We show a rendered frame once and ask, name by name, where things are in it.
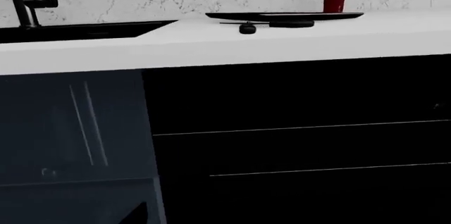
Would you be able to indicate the glossy dark dishwasher door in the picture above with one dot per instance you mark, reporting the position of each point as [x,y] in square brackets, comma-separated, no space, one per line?
[70,142]

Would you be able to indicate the small black round puck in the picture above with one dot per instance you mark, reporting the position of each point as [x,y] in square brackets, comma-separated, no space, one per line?
[247,28]

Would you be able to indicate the black drawer cabinet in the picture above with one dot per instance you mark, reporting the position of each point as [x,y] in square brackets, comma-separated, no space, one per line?
[299,142]

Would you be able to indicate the black flat tray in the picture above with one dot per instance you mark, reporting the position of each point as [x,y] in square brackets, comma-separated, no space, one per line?
[282,16]

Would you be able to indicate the black undermount sink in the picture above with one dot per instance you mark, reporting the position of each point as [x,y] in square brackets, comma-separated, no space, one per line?
[81,31]

